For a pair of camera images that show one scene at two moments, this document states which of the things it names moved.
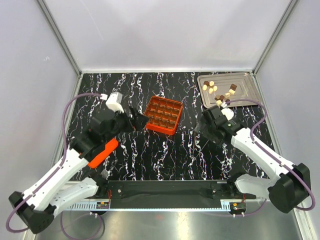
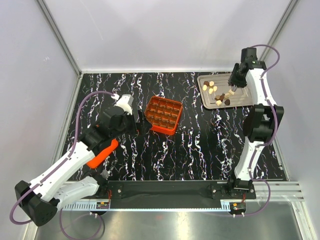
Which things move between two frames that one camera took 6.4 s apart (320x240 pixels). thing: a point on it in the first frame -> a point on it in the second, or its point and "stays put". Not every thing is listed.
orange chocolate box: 163,114 stays put
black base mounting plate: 176,190 stays put
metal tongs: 193,154 -> 234,88
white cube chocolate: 218,102 stays put
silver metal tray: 216,88 stays put
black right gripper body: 208,131 -> 236,78
